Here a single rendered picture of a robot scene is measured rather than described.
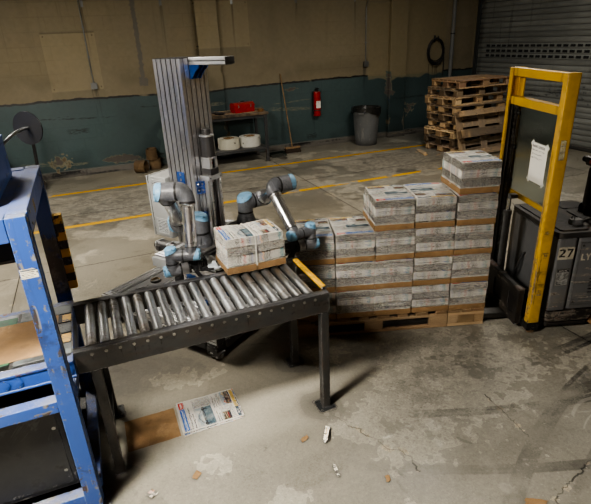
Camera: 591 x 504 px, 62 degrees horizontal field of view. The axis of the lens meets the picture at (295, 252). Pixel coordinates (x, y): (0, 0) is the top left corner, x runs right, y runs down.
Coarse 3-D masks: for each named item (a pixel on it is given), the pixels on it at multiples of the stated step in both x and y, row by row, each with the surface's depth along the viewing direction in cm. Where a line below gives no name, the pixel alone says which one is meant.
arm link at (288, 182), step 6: (288, 174) 347; (282, 180) 341; (288, 180) 343; (294, 180) 346; (282, 186) 341; (288, 186) 344; (294, 186) 347; (258, 192) 376; (264, 192) 369; (282, 192) 351; (258, 198) 375; (264, 198) 372; (258, 204) 379; (264, 204) 381
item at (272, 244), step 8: (248, 224) 321; (256, 224) 319; (264, 224) 317; (272, 224) 316; (256, 232) 305; (264, 232) 304; (272, 232) 303; (280, 232) 305; (264, 240) 302; (272, 240) 305; (280, 240) 307; (264, 248) 304; (272, 248) 306; (280, 248) 309; (264, 256) 306; (272, 256) 309; (280, 256) 311
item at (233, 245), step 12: (216, 228) 314; (228, 228) 313; (240, 228) 315; (216, 240) 318; (228, 240) 293; (240, 240) 296; (216, 252) 323; (228, 252) 296; (240, 252) 299; (228, 264) 299; (240, 264) 302
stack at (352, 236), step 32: (320, 224) 370; (352, 224) 368; (320, 256) 355; (352, 256) 357; (448, 256) 364; (384, 288) 371; (416, 288) 372; (448, 288) 374; (352, 320) 379; (384, 320) 380
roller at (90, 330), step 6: (84, 306) 278; (90, 306) 275; (84, 312) 273; (90, 312) 269; (90, 318) 263; (90, 324) 257; (90, 330) 251; (90, 336) 246; (90, 342) 241; (96, 342) 245
